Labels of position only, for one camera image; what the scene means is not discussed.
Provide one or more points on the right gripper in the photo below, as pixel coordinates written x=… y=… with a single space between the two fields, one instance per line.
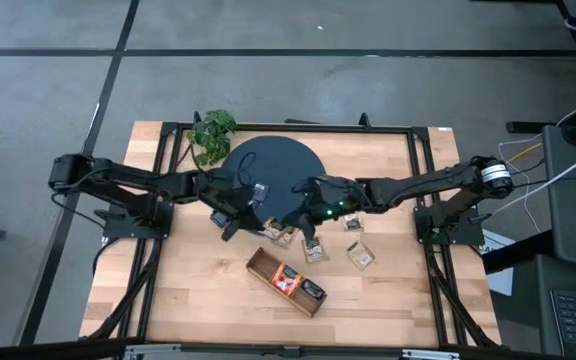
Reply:
x=338 y=197

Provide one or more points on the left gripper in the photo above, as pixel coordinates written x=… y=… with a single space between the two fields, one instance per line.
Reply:
x=240 y=205

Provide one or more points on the blackcurrant burst tea packet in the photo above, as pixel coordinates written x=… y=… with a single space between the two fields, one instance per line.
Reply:
x=217 y=219

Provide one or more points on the vanilla tea packet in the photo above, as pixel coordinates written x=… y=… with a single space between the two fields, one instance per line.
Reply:
x=316 y=254
x=270 y=227
x=288 y=239
x=360 y=256
x=352 y=223

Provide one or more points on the wooden tea organiser box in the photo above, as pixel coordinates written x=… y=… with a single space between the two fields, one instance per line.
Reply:
x=263 y=262

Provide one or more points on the peach passion fruit tea packet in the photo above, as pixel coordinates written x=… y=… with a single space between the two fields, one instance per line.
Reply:
x=286 y=280

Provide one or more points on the black tea box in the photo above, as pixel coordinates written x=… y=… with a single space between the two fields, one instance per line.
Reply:
x=314 y=290

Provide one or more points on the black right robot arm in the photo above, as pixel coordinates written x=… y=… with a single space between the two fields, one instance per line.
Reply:
x=418 y=182

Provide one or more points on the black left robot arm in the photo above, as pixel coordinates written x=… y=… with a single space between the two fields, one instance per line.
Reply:
x=133 y=177

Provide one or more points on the round dark blue woven placemat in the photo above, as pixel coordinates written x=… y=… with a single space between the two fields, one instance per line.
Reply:
x=283 y=160

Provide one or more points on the green potted plant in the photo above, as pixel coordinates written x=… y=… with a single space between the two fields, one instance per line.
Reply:
x=213 y=135

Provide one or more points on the white paper sheet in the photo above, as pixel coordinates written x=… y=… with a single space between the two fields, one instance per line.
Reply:
x=500 y=280

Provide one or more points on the black desk leg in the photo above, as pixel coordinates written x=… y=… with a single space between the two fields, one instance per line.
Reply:
x=518 y=252

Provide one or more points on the black table beam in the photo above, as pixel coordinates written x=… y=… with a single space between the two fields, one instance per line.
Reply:
x=43 y=350

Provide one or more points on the dark grey desk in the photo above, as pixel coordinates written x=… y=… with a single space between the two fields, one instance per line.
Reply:
x=533 y=300

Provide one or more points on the black desk foot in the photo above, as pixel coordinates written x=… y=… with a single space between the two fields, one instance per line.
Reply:
x=528 y=126

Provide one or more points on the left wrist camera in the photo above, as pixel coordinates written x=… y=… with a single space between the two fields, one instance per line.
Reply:
x=261 y=194

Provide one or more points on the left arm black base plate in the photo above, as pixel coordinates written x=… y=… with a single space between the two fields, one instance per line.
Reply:
x=118 y=227

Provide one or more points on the silver aluminium rail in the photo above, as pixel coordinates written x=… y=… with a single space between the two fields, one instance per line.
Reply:
x=153 y=351
x=430 y=355

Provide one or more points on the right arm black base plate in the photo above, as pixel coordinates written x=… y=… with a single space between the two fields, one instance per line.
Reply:
x=468 y=236

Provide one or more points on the black desk frame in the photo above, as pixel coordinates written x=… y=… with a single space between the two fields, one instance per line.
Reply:
x=575 y=35

